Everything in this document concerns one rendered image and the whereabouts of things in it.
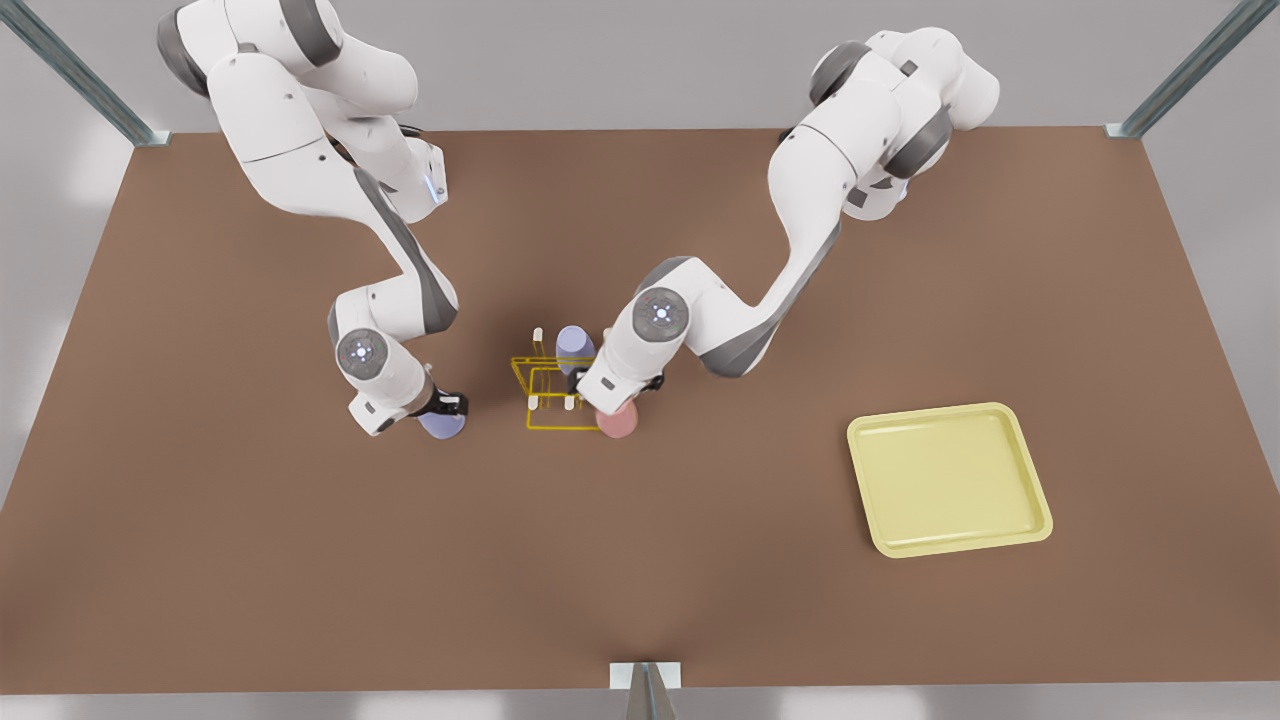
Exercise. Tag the lavender cup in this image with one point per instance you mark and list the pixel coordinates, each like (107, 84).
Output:
(441, 427)
(574, 343)

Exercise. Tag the pink cup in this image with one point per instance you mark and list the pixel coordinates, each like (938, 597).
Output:
(618, 422)

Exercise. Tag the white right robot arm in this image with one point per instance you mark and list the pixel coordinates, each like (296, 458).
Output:
(300, 140)

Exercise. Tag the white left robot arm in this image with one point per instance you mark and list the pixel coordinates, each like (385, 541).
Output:
(820, 170)

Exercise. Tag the pale yellow square tray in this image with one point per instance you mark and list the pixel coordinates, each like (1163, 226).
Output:
(948, 480)

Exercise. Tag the silver frame post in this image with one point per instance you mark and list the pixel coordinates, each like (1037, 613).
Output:
(1190, 70)
(80, 75)
(647, 690)

